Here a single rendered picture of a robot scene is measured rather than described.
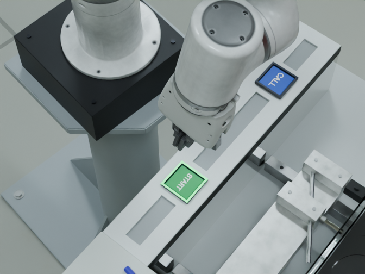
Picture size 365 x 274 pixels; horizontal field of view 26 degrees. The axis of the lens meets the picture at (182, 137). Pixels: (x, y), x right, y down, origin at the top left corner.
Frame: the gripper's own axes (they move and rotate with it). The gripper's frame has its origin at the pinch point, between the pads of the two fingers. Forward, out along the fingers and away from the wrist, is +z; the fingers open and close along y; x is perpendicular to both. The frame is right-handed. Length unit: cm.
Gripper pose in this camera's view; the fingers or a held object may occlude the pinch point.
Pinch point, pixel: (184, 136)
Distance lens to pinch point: 116.3
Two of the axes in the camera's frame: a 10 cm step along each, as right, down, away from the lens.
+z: -1.5, 4.0, 9.0
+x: -6.3, 6.7, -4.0
